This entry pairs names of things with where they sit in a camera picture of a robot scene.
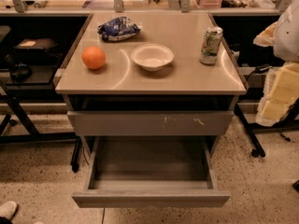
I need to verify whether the black desk frame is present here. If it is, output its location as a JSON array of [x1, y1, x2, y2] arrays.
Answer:
[[235, 99, 299, 158], [0, 25, 82, 174]]

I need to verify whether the orange fruit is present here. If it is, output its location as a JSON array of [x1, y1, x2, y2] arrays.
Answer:
[[81, 46, 106, 70]]

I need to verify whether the white bowl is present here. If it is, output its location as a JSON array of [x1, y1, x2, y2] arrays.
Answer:
[[131, 44, 174, 72]]

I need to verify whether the black box on shelf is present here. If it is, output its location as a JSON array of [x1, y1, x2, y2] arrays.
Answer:
[[13, 38, 58, 63]]

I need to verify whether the white shoe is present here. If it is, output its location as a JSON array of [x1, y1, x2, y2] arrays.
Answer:
[[0, 201, 18, 220]]

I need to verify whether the grey drawer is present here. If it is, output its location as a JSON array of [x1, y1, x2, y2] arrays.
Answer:
[[72, 136, 231, 208], [67, 111, 234, 136]]

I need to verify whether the blue chip bag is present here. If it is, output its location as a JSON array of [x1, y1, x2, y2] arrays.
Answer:
[[97, 17, 141, 42]]

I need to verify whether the black power adapter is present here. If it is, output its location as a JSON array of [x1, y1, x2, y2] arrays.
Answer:
[[254, 64, 272, 74]]

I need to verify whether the black desk frame right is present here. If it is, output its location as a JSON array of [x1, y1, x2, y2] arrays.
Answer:
[[235, 99, 299, 158]]

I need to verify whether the black desk frame left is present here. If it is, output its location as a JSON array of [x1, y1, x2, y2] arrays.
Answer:
[[0, 25, 82, 174]]

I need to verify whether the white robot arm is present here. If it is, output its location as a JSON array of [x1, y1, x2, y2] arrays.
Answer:
[[253, 0, 299, 127]]

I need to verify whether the green white soda can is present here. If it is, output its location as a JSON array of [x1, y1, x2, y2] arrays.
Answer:
[[200, 26, 223, 64]]

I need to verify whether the grey drawer cabinet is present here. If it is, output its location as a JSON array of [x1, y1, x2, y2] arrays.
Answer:
[[56, 11, 247, 150]]

